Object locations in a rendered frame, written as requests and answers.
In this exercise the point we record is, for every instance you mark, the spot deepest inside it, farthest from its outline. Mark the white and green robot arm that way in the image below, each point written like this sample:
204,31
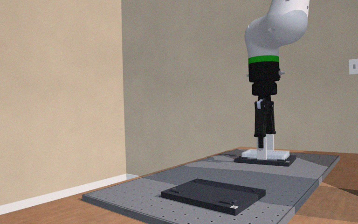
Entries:
285,23

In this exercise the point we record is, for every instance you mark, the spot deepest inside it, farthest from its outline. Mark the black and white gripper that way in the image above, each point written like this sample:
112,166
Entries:
264,117

